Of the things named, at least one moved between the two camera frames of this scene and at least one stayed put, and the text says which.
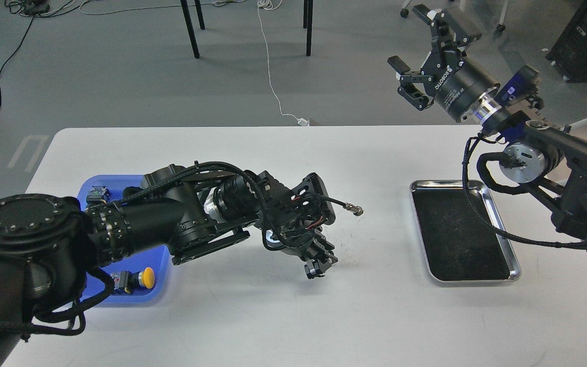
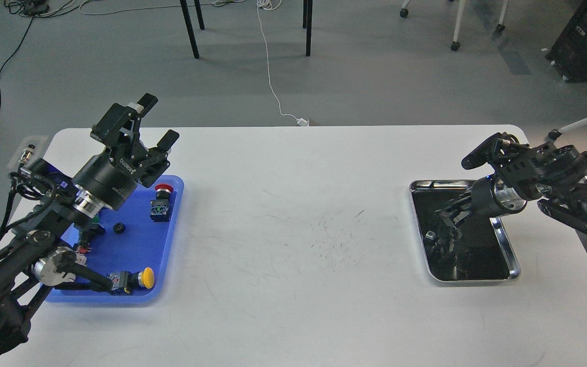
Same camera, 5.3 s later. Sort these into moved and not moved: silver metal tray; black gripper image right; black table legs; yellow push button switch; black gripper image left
Moved: black gripper image right; black gripper image left
Not moved: black table legs; silver metal tray; yellow push button switch
